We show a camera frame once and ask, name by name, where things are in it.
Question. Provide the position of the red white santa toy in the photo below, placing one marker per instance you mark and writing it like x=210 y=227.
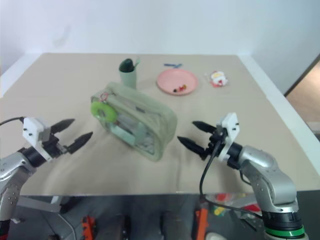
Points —
x=218 y=78

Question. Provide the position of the pink round plate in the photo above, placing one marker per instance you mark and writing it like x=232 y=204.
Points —
x=172 y=80

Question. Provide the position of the small red yellow candies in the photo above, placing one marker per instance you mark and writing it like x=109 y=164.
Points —
x=180 y=88

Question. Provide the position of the small yellow object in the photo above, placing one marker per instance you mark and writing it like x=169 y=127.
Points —
x=218 y=211

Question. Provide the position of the pale green cup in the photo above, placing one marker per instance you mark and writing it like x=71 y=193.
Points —
x=128 y=78

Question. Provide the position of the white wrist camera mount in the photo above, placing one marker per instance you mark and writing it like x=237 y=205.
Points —
x=32 y=130
x=231 y=130

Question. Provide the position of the red plastic object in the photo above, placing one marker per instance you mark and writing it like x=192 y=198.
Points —
x=223 y=197
x=252 y=207

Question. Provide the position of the beige table cloth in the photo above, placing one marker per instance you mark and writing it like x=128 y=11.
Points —
x=75 y=175

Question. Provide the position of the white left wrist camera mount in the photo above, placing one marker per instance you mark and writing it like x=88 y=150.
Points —
x=32 y=130

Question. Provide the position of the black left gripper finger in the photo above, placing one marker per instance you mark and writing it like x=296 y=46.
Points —
x=80 y=141
x=63 y=125

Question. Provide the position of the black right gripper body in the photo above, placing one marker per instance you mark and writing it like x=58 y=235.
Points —
x=215 y=142

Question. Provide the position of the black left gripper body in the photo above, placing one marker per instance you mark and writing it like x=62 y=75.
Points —
x=53 y=146

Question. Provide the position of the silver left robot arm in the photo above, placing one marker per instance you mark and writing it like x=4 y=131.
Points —
x=10 y=170

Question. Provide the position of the light green stick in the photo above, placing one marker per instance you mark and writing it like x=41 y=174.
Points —
x=137 y=62

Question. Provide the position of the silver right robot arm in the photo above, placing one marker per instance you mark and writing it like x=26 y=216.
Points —
x=265 y=170

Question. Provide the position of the dark green rounded object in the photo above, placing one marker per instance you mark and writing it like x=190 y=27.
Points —
x=126 y=65

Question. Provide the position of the orange black tool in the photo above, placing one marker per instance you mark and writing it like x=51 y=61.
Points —
x=88 y=226

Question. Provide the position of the pale green zipper pouch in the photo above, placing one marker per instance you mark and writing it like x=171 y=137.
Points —
x=147 y=112

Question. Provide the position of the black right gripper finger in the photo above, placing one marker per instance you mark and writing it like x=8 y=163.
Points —
x=205 y=127
x=191 y=144

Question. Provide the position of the grey metal bracket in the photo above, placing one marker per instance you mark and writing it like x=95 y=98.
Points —
x=37 y=203

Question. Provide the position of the orange upright bar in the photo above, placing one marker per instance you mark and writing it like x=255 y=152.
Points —
x=202 y=222

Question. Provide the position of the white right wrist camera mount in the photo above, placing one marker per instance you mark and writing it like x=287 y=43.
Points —
x=231 y=130

